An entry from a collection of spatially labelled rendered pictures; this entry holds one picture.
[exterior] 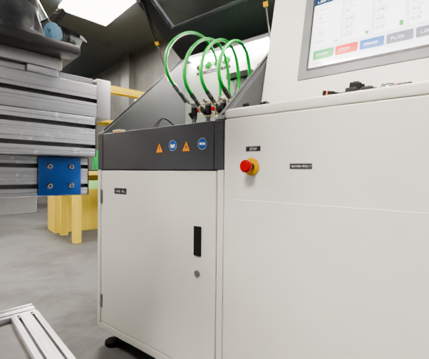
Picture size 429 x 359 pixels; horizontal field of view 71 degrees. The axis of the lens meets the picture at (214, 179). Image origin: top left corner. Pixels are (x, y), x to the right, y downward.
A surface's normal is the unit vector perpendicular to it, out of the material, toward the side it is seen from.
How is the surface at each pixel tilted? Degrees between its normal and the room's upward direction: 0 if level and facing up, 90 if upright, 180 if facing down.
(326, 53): 76
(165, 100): 90
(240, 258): 90
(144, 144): 90
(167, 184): 90
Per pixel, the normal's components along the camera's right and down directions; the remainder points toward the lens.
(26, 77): 0.69, 0.02
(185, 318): -0.60, 0.01
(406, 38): -0.58, -0.23
